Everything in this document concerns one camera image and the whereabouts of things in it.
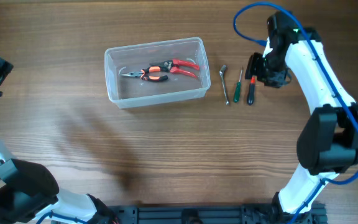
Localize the black red handled screwdriver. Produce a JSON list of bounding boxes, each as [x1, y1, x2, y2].
[[247, 77, 255, 105]]

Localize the green handled screwdriver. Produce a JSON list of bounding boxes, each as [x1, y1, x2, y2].
[[233, 67, 244, 103]]

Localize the silver socket wrench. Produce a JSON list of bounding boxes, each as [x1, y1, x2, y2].
[[219, 65, 229, 105]]

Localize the red handled pruning shears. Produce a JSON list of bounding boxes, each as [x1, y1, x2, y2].
[[148, 58, 200, 78]]

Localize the clear plastic container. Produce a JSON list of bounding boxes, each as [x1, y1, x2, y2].
[[104, 37, 211, 109]]

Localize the orange black needle-nose pliers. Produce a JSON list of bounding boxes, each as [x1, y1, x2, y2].
[[119, 66, 168, 82]]

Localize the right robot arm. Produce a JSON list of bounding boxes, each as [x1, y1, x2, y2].
[[245, 10, 358, 223]]

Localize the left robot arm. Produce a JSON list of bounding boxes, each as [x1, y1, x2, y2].
[[0, 138, 120, 224]]

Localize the blue right camera cable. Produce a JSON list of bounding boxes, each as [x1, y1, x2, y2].
[[232, 1, 358, 224]]

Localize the blue camera cable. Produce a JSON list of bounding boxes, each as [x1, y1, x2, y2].
[[35, 211, 88, 224], [232, 1, 358, 224]]

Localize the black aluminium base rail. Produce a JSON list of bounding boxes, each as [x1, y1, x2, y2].
[[51, 203, 326, 224]]

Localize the blue left camera cable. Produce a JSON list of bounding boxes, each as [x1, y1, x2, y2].
[[35, 211, 88, 224]]

